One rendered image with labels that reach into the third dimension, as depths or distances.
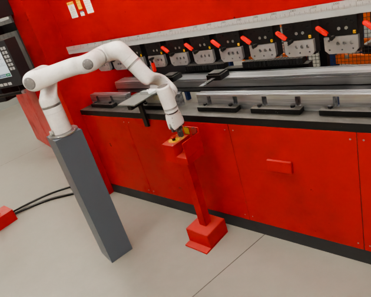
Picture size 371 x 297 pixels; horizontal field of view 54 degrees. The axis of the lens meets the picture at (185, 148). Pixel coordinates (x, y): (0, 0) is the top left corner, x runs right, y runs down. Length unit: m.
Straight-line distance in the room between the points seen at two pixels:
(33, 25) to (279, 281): 2.54
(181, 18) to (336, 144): 1.13
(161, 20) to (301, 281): 1.74
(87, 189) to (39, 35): 1.35
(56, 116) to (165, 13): 0.91
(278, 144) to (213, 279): 0.92
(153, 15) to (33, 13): 1.15
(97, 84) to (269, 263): 2.13
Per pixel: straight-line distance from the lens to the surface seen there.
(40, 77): 2.24
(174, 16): 2.30
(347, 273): 2.30
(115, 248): 2.74
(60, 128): 2.36
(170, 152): 2.26
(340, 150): 1.94
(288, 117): 2.00
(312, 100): 2.00
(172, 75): 2.80
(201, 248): 2.58
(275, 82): 2.36
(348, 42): 1.83
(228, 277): 2.36
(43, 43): 3.21
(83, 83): 3.36
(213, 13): 2.12
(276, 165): 2.12
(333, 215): 2.20
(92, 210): 2.54
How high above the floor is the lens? 1.68
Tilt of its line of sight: 25 degrees down
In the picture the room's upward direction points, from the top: 17 degrees counter-clockwise
